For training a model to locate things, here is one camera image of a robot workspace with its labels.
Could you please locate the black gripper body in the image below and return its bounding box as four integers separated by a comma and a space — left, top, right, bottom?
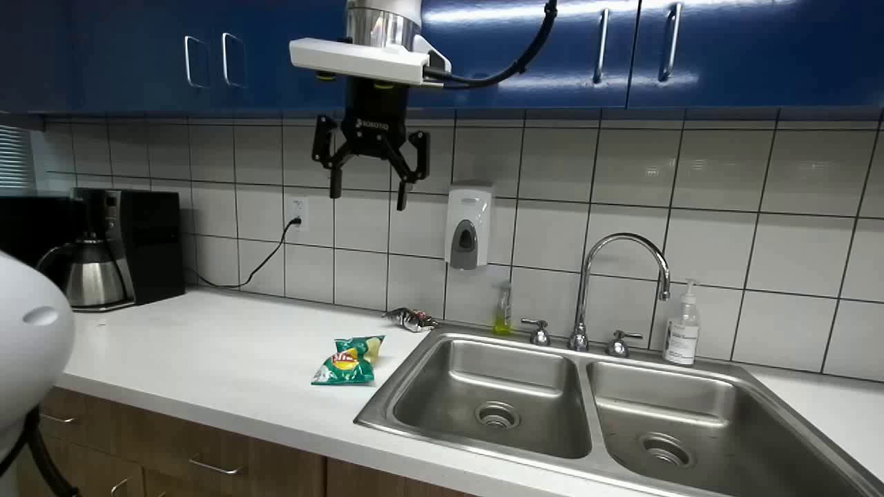
340, 73, 410, 152

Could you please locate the sink drain strainer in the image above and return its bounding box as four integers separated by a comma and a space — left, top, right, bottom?
639, 431, 695, 469
474, 396, 525, 432

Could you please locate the stainless steel double sink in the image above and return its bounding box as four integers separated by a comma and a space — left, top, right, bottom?
354, 324, 884, 497

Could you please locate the blue cabinet door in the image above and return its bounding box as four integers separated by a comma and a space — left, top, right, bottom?
413, 0, 641, 115
630, 0, 884, 117
73, 0, 213, 117
207, 0, 356, 117
0, 0, 79, 117

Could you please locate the small dark wrapper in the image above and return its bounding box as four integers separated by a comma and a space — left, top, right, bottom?
385, 302, 441, 333

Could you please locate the green dish soap bottle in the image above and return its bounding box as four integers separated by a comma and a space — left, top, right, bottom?
489, 278, 517, 338

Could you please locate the black coffee maker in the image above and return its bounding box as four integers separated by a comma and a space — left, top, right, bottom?
73, 184, 188, 311

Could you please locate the chrome gooseneck faucet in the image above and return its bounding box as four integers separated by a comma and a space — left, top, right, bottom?
568, 229, 674, 352

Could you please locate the steel coffee carafe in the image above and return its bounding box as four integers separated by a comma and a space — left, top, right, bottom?
36, 231, 130, 311

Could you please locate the black box appliance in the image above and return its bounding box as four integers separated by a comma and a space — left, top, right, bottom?
0, 192, 88, 278

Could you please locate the clear sanitizer bottle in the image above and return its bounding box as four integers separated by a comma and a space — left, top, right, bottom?
662, 278, 704, 370

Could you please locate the wooden base cabinet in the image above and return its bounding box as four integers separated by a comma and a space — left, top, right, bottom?
11, 384, 492, 497

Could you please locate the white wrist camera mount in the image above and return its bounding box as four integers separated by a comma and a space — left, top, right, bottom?
287, 32, 457, 90

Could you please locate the white wall outlet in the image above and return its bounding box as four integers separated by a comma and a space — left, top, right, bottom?
282, 188, 313, 249

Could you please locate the white wall soap dispenser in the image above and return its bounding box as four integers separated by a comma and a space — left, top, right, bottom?
446, 184, 497, 273

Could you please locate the silver cabinet handle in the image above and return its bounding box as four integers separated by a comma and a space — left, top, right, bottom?
218, 29, 244, 90
655, 0, 686, 84
181, 32, 207, 90
591, 6, 613, 88

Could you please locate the black power cord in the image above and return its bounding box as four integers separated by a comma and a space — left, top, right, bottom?
186, 214, 308, 293

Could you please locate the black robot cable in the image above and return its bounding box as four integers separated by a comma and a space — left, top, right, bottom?
0, 403, 83, 497
429, 0, 562, 90

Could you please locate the chrome faucet handle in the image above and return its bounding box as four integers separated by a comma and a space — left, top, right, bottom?
519, 313, 555, 348
602, 329, 648, 360

